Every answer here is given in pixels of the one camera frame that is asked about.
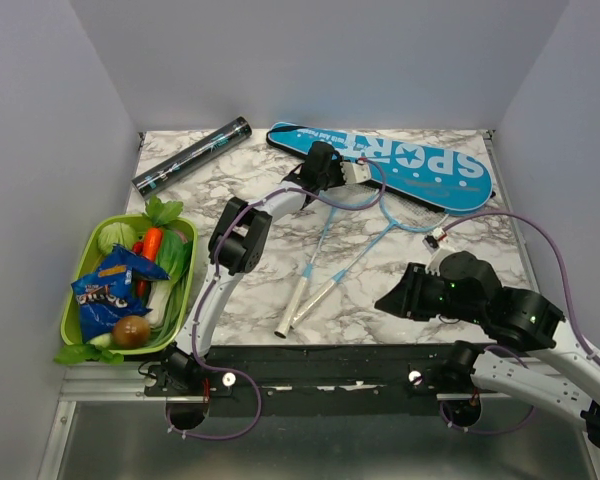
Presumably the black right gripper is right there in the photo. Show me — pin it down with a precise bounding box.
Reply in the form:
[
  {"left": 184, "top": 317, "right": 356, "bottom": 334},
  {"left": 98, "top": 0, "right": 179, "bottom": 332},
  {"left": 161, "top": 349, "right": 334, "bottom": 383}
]
[{"left": 372, "top": 260, "right": 484, "bottom": 324}]

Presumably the light blue badminton racket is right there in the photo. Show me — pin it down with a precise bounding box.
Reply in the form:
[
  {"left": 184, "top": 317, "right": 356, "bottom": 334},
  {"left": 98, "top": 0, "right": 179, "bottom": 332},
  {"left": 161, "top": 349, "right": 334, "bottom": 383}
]
[
  {"left": 289, "top": 193, "right": 449, "bottom": 329},
  {"left": 274, "top": 183, "right": 363, "bottom": 339}
]

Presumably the blue Sport racket bag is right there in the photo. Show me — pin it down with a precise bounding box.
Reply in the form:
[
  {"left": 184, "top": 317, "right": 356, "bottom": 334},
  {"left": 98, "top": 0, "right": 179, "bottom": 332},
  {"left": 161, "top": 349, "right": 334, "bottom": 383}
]
[{"left": 266, "top": 122, "right": 493, "bottom": 216}]

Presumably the black Boka shuttlecock tube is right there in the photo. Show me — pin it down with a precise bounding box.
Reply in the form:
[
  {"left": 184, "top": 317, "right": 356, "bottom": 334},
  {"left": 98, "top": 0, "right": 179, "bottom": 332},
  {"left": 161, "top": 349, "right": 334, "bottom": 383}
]
[{"left": 131, "top": 116, "right": 252, "bottom": 200}]

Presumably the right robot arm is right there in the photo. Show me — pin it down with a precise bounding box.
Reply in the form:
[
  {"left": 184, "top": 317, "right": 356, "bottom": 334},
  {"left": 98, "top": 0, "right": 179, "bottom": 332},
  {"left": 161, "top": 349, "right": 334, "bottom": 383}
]
[{"left": 375, "top": 251, "right": 600, "bottom": 449}]

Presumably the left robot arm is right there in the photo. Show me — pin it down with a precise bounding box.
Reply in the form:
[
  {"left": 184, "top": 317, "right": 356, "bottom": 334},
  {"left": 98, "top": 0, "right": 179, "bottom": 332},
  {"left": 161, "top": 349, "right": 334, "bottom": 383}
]
[{"left": 162, "top": 141, "right": 345, "bottom": 395}]

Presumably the toy orange carrot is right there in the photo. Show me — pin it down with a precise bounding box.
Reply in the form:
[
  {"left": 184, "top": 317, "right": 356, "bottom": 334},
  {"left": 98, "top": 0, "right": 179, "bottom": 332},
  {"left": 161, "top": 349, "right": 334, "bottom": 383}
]
[{"left": 141, "top": 227, "right": 163, "bottom": 262}]

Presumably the toy red chili pepper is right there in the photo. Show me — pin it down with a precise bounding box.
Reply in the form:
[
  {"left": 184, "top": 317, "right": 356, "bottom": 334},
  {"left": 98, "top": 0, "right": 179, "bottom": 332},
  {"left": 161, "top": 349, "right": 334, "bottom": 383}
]
[{"left": 131, "top": 239, "right": 149, "bottom": 297}]

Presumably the toy green cabbage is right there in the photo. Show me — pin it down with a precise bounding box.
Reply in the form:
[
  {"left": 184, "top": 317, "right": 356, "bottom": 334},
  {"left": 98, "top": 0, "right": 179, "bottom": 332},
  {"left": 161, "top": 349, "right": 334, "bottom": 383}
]
[{"left": 97, "top": 222, "right": 138, "bottom": 255}]

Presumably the green plastic tray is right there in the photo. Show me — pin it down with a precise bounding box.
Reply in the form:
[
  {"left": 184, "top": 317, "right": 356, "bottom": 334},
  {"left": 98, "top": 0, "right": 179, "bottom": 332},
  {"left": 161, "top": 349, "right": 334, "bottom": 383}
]
[{"left": 60, "top": 212, "right": 200, "bottom": 356}]

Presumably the toy brown kiwi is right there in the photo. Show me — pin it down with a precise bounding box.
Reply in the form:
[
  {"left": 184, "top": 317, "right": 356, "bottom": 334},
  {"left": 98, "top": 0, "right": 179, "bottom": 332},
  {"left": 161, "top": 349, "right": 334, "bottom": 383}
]
[{"left": 112, "top": 315, "right": 151, "bottom": 349}]

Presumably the blue Oreo snack bag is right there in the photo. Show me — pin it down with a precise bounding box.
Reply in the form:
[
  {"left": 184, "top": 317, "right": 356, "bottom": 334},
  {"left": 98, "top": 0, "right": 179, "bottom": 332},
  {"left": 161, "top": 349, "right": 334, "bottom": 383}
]
[{"left": 71, "top": 245, "right": 170, "bottom": 342}]

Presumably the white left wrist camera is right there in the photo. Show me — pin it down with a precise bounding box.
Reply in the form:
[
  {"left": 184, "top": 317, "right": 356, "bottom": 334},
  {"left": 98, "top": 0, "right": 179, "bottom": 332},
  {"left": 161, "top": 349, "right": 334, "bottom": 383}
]
[{"left": 341, "top": 160, "right": 371, "bottom": 185}]

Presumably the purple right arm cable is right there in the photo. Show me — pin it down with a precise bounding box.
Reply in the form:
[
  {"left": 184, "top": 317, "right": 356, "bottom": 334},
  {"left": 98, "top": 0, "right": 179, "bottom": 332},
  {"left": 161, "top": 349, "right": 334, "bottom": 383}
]
[{"left": 439, "top": 210, "right": 600, "bottom": 436}]

